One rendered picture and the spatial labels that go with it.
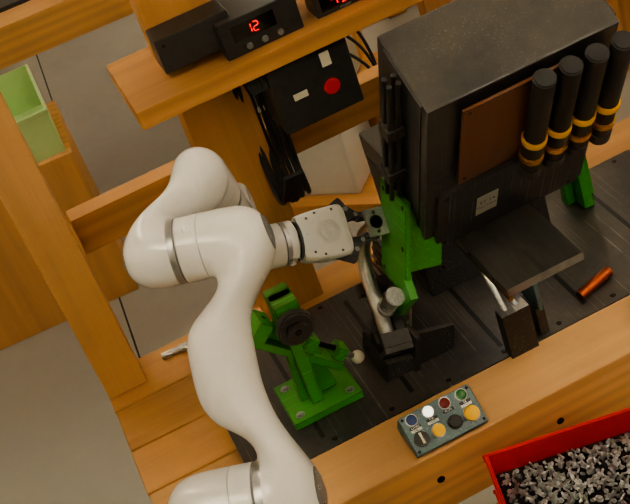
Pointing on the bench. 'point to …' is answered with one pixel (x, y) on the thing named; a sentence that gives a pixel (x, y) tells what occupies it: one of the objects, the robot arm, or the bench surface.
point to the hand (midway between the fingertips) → (369, 225)
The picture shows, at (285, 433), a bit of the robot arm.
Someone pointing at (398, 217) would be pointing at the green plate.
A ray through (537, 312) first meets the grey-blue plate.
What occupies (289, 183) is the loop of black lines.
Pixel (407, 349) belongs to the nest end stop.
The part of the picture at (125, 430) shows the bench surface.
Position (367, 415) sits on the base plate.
